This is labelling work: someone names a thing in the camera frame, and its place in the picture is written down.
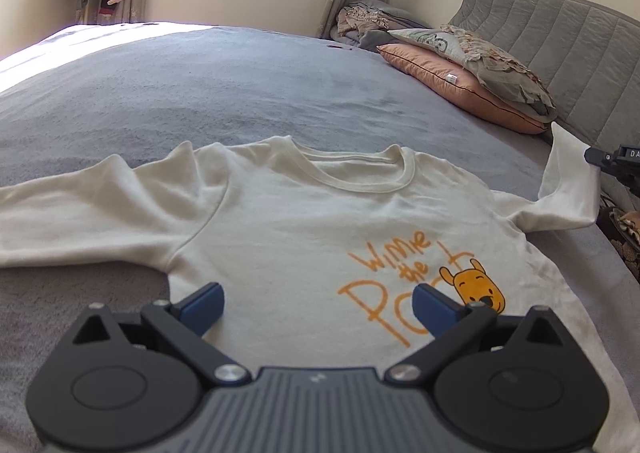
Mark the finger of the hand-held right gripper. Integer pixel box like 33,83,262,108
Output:
584,145,640,168
607,169,640,198

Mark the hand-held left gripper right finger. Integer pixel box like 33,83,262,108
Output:
385,283,571,388

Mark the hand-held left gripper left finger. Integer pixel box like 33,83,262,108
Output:
70,282,253,388

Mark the white printed sweatshirt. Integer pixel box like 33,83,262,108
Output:
0,122,636,453

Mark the grey quilted headboard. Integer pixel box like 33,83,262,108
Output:
447,0,640,154

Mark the grey ruffled printed pillow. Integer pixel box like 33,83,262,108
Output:
387,25,557,122

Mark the orange pillow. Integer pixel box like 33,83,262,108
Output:
376,43,551,134

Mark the folded grey bedding pile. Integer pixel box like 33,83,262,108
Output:
330,0,433,52

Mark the brown ruffled pillow with cord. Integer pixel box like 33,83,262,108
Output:
597,205,640,279

